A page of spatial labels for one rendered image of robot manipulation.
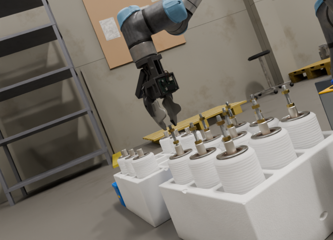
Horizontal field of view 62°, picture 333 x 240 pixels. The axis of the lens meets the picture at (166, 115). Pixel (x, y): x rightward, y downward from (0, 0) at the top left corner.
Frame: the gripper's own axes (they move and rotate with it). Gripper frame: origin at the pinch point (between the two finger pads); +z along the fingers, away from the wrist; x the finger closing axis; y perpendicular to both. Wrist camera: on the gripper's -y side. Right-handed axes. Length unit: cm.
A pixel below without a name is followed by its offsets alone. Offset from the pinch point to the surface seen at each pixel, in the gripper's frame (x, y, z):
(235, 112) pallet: 192, -150, 32
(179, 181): -4.6, 1.3, 16.4
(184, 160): -2.4, 4.7, 10.8
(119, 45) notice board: 156, -278, -109
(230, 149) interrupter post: -3.4, 24.7, 8.7
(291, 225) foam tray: -1.8, 31.8, 27.0
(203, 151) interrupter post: -1.7, 13.3, 9.2
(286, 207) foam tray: -1.3, 31.9, 23.2
